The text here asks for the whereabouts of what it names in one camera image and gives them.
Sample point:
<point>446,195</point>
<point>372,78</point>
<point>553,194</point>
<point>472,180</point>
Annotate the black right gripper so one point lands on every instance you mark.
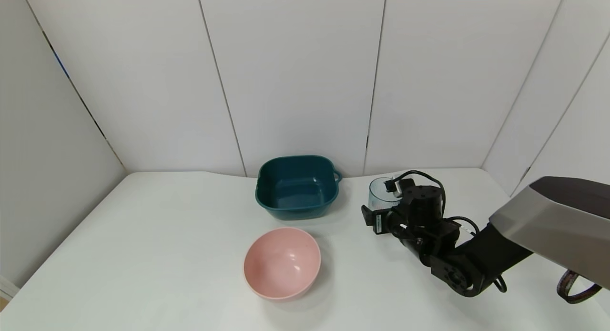
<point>377,223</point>

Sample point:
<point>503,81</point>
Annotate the clear blue ribbed cup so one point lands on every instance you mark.
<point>379,195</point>

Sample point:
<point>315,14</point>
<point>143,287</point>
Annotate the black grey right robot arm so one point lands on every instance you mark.
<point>548,216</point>

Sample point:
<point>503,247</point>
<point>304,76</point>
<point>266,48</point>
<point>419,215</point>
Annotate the pink round bowl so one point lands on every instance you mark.
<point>281,264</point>

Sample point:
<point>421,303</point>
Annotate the dark teal square basin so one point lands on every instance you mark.
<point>295,204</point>

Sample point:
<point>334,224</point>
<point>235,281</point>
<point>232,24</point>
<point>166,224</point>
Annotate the white black wrist camera box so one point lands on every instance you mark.
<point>405,185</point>

